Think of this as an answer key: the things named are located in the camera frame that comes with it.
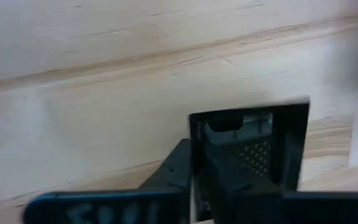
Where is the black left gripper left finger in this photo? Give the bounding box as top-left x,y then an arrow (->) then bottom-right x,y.
138,138 -> 192,192

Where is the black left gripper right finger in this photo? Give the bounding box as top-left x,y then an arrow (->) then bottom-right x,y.
196,146 -> 282,195

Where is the black small square mini plate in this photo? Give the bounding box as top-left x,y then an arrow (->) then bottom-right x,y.
188,101 -> 311,194

